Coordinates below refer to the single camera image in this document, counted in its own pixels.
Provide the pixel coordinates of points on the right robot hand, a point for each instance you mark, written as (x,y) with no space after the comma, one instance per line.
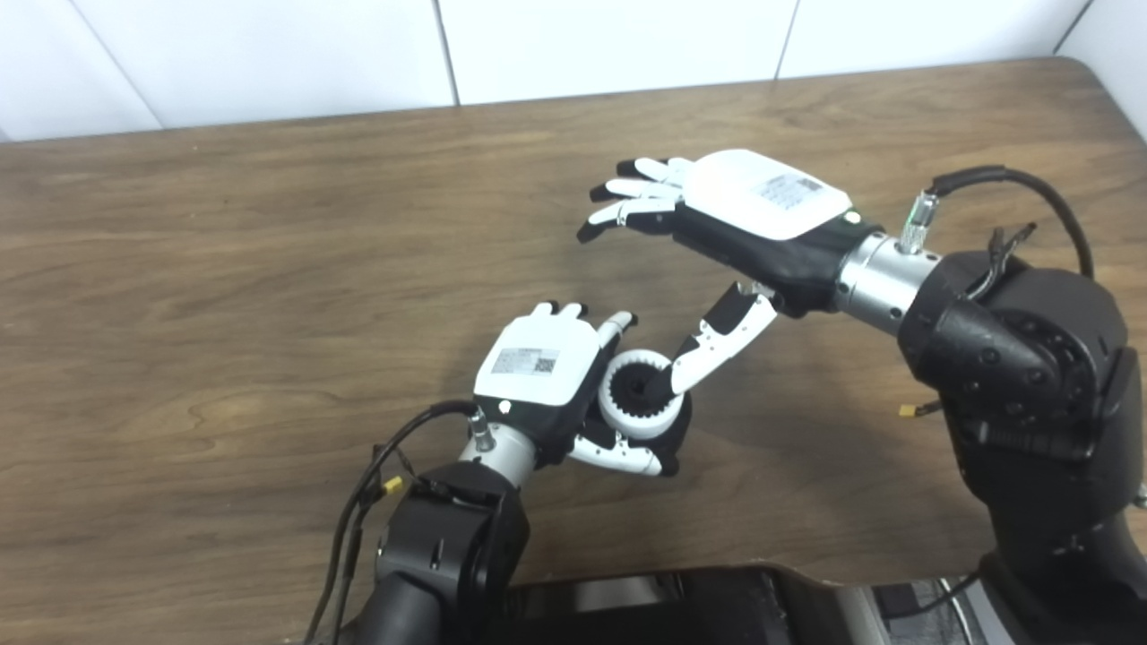
(753,202)

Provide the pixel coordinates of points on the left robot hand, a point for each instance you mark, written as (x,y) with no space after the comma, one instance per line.
(533,372)

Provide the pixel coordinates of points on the round black part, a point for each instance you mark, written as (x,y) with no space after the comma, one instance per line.
(638,385)

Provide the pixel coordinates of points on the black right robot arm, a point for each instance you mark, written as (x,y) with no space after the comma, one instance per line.
(1021,385)

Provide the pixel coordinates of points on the black robot torso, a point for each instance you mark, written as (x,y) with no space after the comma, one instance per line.
(681,609)

